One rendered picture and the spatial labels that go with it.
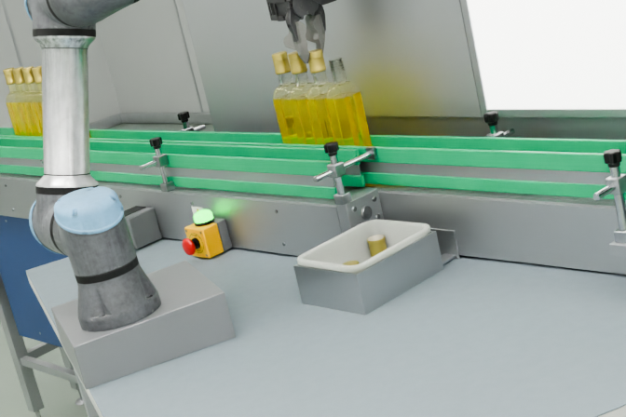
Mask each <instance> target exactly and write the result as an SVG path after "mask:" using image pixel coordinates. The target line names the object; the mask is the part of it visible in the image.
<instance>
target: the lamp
mask: <svg viewBox="0 0 626 417"><path fill-rule="evenodd" d="M194 221H195V226H205V225H208V224H211V223H213V222H214V218H213V216H212V212H211V211H210V210H209V209H202V210H199V211H198V212H196V213H195V214H194Z"/></svg>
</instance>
